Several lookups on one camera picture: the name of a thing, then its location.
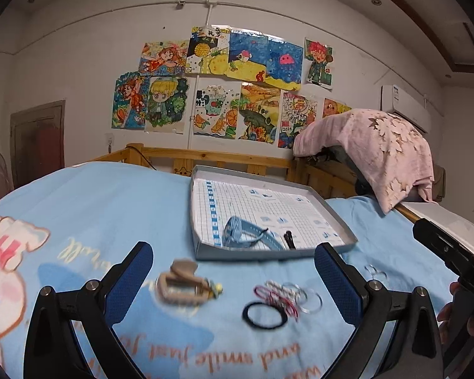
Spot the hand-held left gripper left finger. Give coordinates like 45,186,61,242
24,241,155,379

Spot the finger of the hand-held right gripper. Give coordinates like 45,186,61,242
413,218,466,274

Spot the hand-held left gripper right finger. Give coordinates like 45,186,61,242
314,242,445,379

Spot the beige hair claw clip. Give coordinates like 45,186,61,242
155,259,224,307

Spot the red bead bracelet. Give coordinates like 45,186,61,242
254,281,301,321

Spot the black hair tie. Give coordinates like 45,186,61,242
242,301,289,331

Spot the grey cardboard tray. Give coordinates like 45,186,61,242
190,165,358,262

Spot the person's right hand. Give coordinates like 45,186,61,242
436,281,474,346

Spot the white board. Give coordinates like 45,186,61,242
399,201,474,251

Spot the light blue printed blanket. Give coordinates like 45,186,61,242
0,160,459,379

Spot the pink floral towel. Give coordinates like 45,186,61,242
292,109,435,215

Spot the white air conditioner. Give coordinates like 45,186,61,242
380,84,434,134

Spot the brown door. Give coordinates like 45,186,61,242
9,99,67,189

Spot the wooden bed frame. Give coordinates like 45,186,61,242
88,143,419,222

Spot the group of colourful wall drawings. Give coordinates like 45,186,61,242
111,26,352,150

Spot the white cable conduit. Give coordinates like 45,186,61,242
176,0,221,28

